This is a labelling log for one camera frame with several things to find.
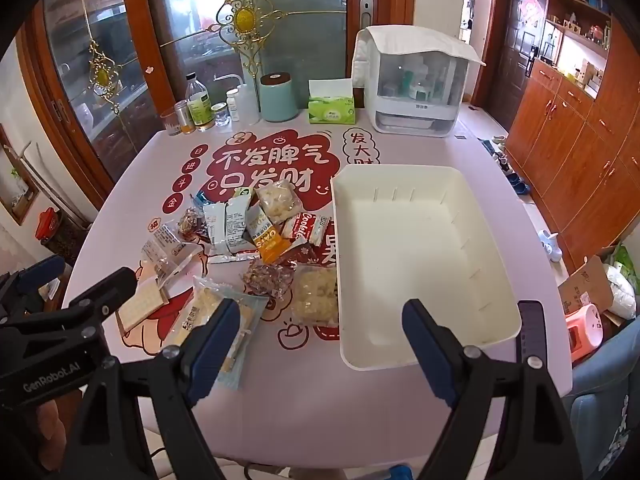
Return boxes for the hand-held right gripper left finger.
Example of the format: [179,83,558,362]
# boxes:
[62,298,242,480]

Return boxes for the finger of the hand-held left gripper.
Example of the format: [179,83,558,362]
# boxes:
[0,255,67,318]
[67,266,138,328]

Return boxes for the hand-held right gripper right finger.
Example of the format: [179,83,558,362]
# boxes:
[401,299,586,480]

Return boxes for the clear bag of yellow puffs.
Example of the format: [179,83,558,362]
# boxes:
[289,265,341,326]

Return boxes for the white and orange snack packet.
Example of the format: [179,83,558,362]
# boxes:
[247,205,291,265]

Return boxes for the white plastic bin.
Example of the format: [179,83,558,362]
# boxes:
[330,164,523,371]

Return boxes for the plain white snack packet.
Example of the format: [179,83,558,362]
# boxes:
[202,202,228,256]

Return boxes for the white and grey snack packet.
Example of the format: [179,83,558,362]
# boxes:
[224,195,256,253]

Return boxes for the clear bag of white candies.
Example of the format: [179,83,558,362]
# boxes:
[256,179,303,223]

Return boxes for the person's left hand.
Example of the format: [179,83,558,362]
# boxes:
[34,400,71,466]

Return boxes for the beige cracker packet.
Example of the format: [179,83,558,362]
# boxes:
[117,277,168,333]

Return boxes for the long bread packet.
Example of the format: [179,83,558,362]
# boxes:
[165,276,271,391]

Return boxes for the red container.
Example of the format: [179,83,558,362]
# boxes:
[35,207,63,243]

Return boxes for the clear printed wrapper packet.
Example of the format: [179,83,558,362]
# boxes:
[139,240,201,291]

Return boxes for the flat white packet with red edge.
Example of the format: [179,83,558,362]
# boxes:
[207,252,261,265]

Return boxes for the clear packet of brown nuts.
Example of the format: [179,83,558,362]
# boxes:
[177,207,206,236]

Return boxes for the pink plastic stool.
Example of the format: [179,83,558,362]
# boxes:
[565,304,603,363]

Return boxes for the light blue child slippers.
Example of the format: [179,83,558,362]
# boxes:
[539,230,561,262]

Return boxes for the cardboard box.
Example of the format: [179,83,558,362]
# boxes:
[557,255,618,316]

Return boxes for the printed glass tumbler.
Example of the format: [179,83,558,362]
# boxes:
[161,107,183,137]

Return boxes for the blue printed chair cover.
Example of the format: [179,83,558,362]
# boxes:
[570,330,640,480]

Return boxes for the small glass with orange liquid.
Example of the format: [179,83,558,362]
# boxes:
[174,101,195,135]

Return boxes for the clear bottle with green label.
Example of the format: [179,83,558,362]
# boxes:
[186,73,215,128]

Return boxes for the small gold door ornament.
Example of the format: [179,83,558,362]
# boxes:
[74,0,122,113]

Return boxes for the white plastic bag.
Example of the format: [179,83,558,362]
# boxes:
[602,260,638,321]

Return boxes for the row of shoes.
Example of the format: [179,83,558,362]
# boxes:
[482,135,531,196]

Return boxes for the tall translucent squeeze bottle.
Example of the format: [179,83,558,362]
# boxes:
[239,80,261,125]

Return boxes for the white countertop storage cabinet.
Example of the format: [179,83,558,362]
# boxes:
[370,52,463,136]

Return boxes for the teal canister with brown lid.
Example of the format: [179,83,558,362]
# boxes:
[259,72,300,123]

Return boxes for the green tissue box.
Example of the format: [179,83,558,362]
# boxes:
[307,79,357,126]

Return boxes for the wood framed glass sliding door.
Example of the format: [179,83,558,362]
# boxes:
[15,0,418,196]

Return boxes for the large gold door ornament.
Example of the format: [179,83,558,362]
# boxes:
[220,0,281,91]

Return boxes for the dark wooden entrance door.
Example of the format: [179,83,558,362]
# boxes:
[500,0,548,106]

